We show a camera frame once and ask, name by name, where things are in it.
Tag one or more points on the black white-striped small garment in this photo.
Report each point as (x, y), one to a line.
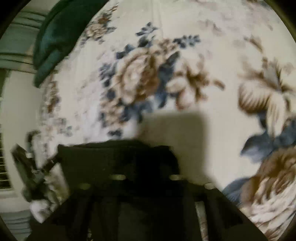
(147, 194)

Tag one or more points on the floral white bed cover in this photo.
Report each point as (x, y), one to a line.
(215, 80)

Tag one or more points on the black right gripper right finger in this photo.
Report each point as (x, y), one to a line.
(224, 220)

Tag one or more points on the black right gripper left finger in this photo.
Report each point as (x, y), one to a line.
(96, 209)

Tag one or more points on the black object beside bed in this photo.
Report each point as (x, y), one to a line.
(35, 187)

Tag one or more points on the dark green plush blanket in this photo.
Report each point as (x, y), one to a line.
(59, 33)

